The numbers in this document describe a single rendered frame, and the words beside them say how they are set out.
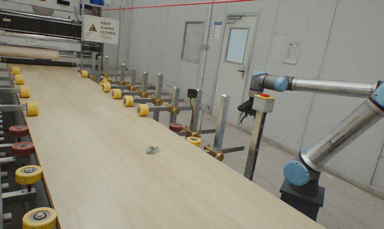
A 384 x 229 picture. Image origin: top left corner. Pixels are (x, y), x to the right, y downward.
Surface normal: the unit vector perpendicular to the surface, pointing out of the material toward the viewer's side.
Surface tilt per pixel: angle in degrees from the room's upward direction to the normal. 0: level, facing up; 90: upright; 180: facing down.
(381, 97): 84
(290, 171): 94
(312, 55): 90
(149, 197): 0
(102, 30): 90
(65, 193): 0
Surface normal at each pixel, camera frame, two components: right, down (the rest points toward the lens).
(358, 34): -0.85, 0.02
